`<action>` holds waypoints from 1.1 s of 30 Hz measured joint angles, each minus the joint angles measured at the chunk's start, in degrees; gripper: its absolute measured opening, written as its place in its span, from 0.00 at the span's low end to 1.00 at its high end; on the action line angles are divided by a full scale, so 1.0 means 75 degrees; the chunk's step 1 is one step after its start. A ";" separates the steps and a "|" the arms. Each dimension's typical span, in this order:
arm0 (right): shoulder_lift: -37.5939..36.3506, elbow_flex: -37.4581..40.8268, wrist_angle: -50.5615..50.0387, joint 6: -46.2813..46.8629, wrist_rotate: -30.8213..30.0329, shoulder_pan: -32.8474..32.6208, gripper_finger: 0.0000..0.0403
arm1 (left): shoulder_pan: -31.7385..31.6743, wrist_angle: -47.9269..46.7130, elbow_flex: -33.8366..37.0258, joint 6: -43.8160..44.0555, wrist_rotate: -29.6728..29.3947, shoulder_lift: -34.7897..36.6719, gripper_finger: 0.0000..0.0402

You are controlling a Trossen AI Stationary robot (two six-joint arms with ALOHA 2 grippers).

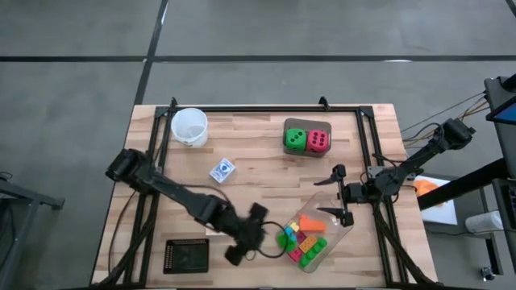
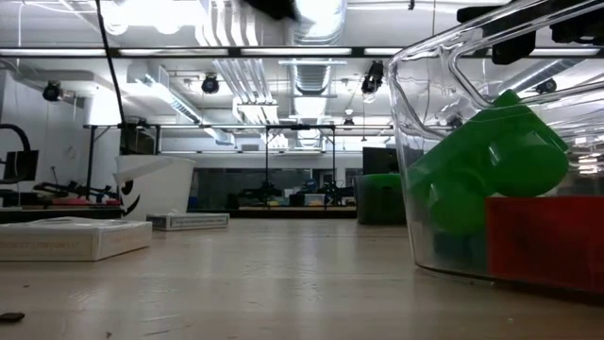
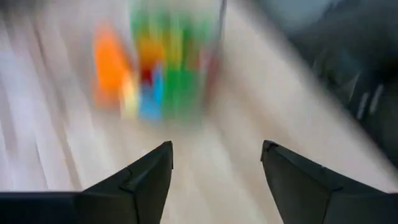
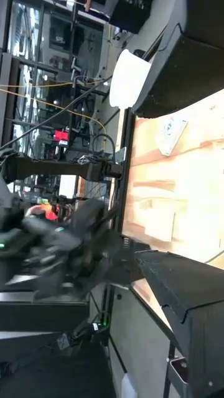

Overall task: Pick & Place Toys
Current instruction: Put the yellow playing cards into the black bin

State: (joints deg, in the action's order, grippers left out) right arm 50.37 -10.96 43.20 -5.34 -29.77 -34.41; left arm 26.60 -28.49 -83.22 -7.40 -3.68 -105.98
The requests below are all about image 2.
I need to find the small flat white box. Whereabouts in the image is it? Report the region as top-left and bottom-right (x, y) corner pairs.
(145, 212), (231, 232)

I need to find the black monitor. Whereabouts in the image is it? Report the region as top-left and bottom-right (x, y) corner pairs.
(361, 146), (400, 176)

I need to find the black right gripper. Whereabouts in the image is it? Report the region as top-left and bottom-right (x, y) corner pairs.
(456, 0), (604, 66)

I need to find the background workbench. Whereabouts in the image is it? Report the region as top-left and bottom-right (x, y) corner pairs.
(188, 205), (358, 219)

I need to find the black wall screen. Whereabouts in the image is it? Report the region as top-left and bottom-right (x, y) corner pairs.
(4, 149), (41, 183)

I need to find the black metal table frame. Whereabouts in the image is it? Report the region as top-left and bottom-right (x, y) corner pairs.
(83, 122), (395, 188)

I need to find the black overhead frame beam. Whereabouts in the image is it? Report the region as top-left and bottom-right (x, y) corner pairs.
(0, 45), (604, 60)

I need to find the red square toy block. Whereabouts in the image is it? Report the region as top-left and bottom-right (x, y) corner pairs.
(485, 195), (604, 293)

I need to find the large green toy block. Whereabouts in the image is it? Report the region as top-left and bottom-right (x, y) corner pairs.
(406, 89), (571, 237)

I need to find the thin black cable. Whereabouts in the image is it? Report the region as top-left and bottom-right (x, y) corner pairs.
(95, 0), (127, 128)

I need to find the green foam die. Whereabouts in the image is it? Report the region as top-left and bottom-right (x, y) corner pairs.
(354, 173), (408, 226)

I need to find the silver ceiling duct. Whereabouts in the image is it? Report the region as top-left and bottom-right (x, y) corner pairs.
(281, 0), (348, 150)

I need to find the clear plastic bin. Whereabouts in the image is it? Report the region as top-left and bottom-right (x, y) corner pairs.
(384, 0), (604, 297)

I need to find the thick black cable hose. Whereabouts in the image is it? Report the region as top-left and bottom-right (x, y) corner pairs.
(0, 123), (32, 186)

